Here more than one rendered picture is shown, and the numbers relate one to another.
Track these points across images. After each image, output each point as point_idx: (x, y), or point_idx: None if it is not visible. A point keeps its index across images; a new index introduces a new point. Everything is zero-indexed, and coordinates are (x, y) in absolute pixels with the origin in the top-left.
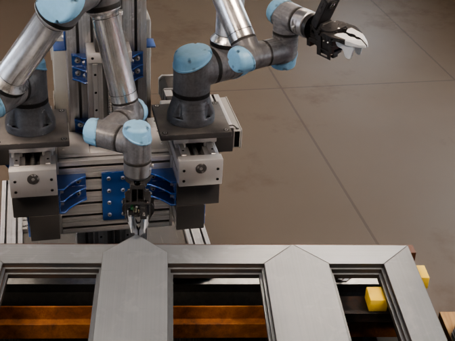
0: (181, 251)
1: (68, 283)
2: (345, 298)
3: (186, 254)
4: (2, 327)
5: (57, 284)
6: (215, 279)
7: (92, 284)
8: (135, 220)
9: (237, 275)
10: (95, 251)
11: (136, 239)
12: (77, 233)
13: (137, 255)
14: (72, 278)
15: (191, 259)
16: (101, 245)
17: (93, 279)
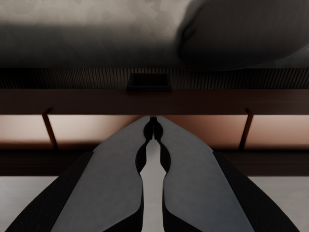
0: (283, 201)
1: (19, 66)
2: None
3: (291, 211)
4: None
5: (1, 67)
6: (307, 54)
7: (65, 67)
8: (138, 168)
9: None
10: (29, 201)
11: (147, 158)
12: None
13: (153, 215)
14: (19, 49)
15: (295, 224)
16: (37, 180)
17: (61, 51)
